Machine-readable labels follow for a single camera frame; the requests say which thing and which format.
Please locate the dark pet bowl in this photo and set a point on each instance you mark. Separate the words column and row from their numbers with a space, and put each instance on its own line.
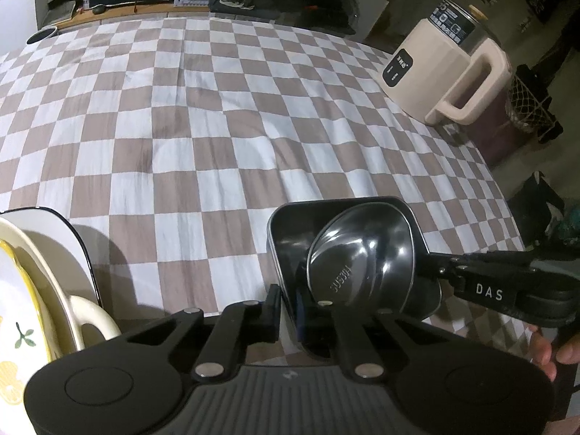
column 43, row 35

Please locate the lemon print yellow-rimmed bowl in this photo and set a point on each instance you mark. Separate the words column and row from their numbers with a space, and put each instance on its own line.
column 18, row 308

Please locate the beige electric kettle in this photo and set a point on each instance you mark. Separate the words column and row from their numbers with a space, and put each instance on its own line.
column 426, row 63

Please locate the net basket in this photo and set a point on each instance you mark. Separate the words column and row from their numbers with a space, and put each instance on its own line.
column 532, row 108

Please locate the brown white checkered tablecloth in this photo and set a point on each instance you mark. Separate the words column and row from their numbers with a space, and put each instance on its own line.
column 204, row 122

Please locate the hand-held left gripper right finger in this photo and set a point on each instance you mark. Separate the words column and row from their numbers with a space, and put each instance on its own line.
column 353, row 340

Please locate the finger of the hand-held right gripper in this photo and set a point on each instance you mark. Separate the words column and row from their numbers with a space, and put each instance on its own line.
column 435, row 267

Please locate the purple chair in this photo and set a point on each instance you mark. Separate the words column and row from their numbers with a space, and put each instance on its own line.
column 498, row 136

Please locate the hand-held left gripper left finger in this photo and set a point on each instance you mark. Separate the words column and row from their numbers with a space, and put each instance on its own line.
column 272, row 312

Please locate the oval steel bowl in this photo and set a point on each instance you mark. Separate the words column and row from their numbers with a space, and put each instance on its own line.
column 362, row 253

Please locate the person's right hand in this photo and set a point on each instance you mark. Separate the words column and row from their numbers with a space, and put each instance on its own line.
column 543, row 353

